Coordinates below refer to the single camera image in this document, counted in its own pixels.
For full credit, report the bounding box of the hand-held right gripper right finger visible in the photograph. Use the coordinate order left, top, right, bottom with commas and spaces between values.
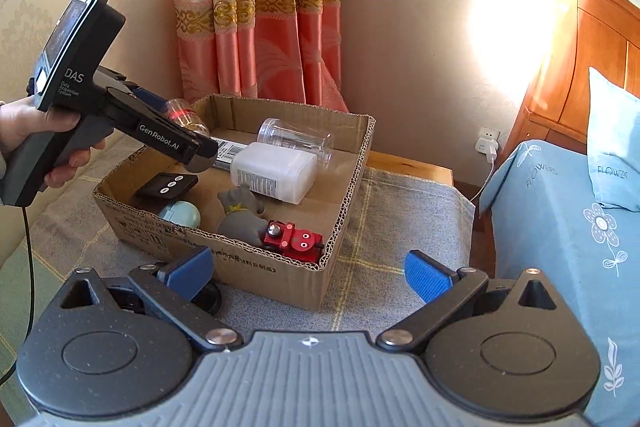
376, 250, 559, 351

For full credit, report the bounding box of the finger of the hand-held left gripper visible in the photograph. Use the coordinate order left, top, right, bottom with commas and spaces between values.
185, 134, 221, 174
131, 88, 168, 110

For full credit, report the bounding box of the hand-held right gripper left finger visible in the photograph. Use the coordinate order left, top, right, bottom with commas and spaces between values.
59, 245, 247, 354

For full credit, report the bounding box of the clear bottle with red band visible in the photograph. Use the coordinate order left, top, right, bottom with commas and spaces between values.
164, 98, 212, 140

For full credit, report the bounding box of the grey plush toy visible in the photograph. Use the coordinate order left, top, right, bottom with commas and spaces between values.
217, 185, 269, 249

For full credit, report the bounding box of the brown cardboard box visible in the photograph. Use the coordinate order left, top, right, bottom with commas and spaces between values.
92, 93, 377, 311

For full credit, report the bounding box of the person's left hand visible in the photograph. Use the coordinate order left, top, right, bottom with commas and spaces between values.
0, 98, 107, 190

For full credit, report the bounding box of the clear plastic case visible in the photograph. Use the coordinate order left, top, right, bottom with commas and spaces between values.
210, 138, 252, 172

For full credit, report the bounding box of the black round lid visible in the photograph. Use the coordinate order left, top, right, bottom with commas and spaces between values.
192, 281, 224, 316

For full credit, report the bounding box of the black remote control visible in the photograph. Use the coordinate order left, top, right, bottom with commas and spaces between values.
135, 173, 200, 200

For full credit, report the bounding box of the pale green ball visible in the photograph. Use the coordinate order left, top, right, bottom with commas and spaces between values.
158, 200, 204, 229

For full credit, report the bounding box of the grey woven cloth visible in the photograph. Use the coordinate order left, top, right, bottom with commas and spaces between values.
30, 139, 476, 344

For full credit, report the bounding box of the white plastic bottle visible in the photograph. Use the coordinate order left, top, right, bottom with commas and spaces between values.
229, 142, 319, 204

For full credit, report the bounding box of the clear plastic cup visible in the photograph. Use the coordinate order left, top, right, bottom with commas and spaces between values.
257, 117, 334, 169

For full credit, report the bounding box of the red toy robot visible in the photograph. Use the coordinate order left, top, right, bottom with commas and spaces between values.
262, 220, 325, 264

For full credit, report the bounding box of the blue flowered bed sheet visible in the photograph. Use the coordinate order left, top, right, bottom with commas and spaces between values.
479, 138, 640, 427

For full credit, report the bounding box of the pink patterned curtain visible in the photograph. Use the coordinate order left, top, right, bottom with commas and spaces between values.
173, 0, 351, 114

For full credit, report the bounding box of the blue flowered pillow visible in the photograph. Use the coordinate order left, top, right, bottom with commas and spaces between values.
587, 67, 640, 211

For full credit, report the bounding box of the wooden headboard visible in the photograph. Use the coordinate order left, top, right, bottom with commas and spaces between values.
505, 0, 640, 154

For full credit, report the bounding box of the white charger cable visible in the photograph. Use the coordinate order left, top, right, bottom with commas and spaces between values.
467, 159, 497, 204

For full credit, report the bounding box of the white wall socket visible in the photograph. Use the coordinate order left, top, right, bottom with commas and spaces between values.
475, 125, 501, 154

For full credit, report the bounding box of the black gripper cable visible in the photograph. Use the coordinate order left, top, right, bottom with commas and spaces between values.
0, 205, 35, 384

